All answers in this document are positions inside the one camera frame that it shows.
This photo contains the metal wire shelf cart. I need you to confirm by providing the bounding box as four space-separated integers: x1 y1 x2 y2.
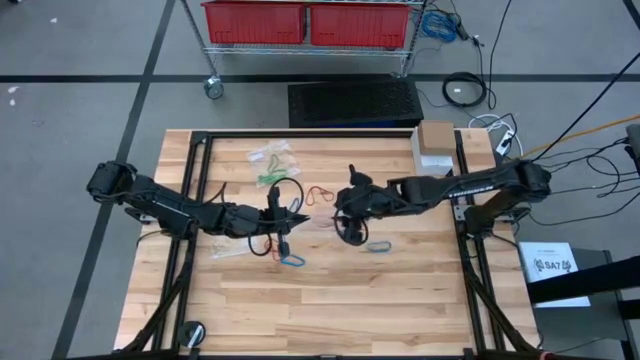
178 0 430 101

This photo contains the black round base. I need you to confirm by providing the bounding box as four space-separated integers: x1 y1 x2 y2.
177 320 207 349

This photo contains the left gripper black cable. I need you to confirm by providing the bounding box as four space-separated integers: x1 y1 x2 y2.
248 176 306 258

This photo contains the thin black floor cable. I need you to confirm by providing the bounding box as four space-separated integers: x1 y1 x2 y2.
528 189 640 227

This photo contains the black beam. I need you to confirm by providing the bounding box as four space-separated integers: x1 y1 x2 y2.
527 256 640 305

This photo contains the brown cardboard box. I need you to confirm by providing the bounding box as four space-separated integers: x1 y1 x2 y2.
416 119 457 157

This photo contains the white printed sheet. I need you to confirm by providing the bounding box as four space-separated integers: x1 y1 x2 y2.
517 241 592 309

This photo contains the white box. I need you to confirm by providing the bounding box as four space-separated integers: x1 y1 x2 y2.
409 127 455 178

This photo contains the red plastic bin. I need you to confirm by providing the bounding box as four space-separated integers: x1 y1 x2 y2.
308 2 413 50
200 0 308 46

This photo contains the thin black hanging cable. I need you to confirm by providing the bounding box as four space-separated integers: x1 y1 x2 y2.
486 0 515 112

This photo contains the yellow cable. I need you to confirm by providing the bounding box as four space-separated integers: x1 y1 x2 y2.
519 114 640 161

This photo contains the blue cable coil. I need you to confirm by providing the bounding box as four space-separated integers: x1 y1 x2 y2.
420 9 460 44

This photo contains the white power strip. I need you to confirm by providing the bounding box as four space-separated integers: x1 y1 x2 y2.
494 128 516 157

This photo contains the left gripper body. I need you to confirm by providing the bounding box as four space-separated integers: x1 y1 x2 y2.
222 203 292 258

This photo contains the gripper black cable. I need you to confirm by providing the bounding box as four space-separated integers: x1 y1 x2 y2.
333 209 371 247
248 176 306 258

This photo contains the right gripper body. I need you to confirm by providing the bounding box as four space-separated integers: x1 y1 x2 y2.
342 164 401 247

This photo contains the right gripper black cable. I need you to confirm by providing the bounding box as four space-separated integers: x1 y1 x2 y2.
333 209 371 247

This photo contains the white cable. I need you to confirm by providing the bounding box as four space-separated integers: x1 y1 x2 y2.
467 113 525 161

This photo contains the black cable coil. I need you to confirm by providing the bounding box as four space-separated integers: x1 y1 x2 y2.
441 71 489 109

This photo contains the taut black cable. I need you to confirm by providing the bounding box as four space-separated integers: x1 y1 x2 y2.
529 63 640 162

